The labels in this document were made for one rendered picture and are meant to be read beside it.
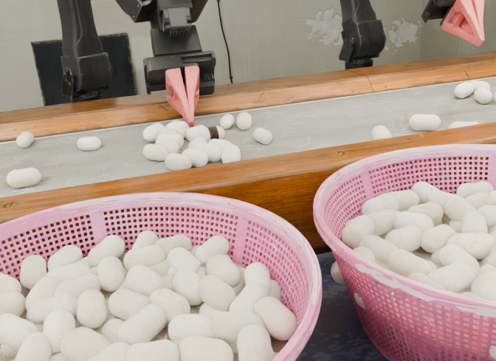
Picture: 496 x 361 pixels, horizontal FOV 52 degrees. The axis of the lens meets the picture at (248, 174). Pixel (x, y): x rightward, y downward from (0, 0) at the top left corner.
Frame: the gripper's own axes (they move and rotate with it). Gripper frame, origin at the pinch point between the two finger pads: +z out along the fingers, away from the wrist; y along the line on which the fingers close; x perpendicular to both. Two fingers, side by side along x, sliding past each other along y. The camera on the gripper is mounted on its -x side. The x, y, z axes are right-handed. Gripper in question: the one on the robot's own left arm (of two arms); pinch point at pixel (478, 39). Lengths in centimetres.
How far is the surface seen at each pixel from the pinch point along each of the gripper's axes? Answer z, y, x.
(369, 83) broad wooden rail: -0.2, -16.4, 8.0
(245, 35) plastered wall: -138, 8, 137
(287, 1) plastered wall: -149, 32, 126
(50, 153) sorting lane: 9, -67, 2
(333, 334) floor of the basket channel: 42, -44, -18
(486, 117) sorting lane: 17.8, -11.0, -5.4
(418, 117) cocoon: 18.1, -22.1, -8.0
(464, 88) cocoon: 9.4, -7.4, -0.4
